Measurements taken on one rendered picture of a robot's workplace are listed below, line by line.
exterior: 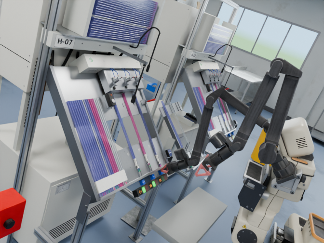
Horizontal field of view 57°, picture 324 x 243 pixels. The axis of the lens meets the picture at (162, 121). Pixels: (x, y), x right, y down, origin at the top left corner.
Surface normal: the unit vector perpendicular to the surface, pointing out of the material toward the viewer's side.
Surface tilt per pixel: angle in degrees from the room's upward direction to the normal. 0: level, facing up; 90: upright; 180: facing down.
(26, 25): 90
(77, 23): 90
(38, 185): 90
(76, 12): 90
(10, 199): 0
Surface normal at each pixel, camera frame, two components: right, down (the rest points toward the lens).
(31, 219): -0.52, 0.14
